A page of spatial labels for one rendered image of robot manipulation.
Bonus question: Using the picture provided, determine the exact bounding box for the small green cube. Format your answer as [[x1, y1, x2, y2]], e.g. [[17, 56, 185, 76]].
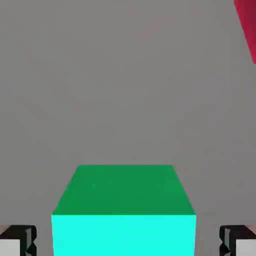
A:
[[51, 164, 197, 256]]

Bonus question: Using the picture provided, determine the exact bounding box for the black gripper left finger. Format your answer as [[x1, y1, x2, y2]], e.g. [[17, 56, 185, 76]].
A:
[[0, 224, 38, 256]]

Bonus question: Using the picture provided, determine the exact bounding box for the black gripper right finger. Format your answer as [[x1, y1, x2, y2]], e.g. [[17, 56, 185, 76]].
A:
[[218, 224, 256, 256]]

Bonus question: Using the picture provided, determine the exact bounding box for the large red box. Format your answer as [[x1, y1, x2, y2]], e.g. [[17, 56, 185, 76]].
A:
[[233, 0, 256, 65]]

